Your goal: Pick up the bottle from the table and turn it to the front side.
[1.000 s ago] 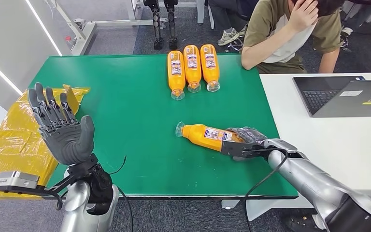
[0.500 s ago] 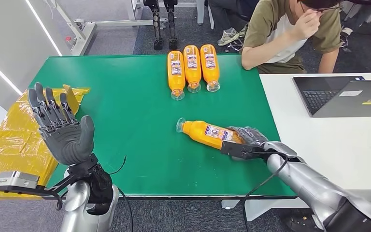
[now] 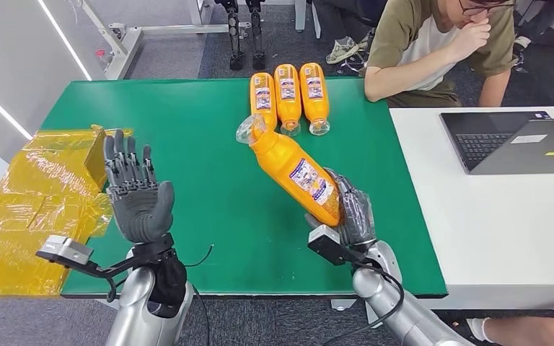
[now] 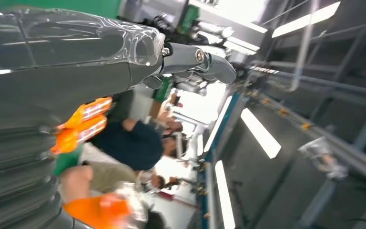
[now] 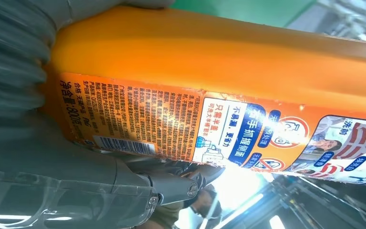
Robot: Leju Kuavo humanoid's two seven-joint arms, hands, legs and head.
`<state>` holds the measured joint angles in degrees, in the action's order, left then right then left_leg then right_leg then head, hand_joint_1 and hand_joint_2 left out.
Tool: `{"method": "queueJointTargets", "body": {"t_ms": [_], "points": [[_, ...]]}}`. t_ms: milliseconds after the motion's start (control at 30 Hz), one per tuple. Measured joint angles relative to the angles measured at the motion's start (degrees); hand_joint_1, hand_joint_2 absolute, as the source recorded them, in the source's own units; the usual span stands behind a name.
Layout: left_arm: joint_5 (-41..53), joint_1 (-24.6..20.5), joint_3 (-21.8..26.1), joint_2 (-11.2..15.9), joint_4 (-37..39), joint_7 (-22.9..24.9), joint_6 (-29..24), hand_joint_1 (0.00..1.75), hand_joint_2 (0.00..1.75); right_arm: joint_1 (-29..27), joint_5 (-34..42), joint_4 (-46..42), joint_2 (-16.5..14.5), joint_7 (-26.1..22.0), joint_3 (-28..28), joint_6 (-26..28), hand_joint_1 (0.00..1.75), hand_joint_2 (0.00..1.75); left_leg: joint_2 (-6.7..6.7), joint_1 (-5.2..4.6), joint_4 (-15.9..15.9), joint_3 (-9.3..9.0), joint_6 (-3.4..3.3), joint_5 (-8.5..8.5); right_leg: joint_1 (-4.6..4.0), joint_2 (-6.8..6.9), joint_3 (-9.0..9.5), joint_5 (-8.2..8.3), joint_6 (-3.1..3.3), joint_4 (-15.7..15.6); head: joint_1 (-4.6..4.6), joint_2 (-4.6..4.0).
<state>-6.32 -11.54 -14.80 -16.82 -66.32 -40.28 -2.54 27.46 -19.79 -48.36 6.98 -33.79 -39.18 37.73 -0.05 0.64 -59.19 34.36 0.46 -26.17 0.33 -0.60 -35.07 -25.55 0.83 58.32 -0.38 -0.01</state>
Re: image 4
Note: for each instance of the orange bottle with clear cap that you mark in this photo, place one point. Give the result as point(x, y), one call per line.
point(97, 211)
point(88, 112)
point(75, 136)

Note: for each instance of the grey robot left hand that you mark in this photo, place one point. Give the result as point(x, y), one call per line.
point(60, 72)

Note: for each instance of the ceiling light panel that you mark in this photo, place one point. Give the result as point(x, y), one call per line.
point(225, 196)
point(217, 124)
point(260, 132)
point(303, 20)

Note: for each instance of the person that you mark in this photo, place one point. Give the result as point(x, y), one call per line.
point(132, 145)
point(113, 177)

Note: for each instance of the clear plastic bag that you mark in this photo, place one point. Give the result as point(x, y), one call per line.
point(323, 158)

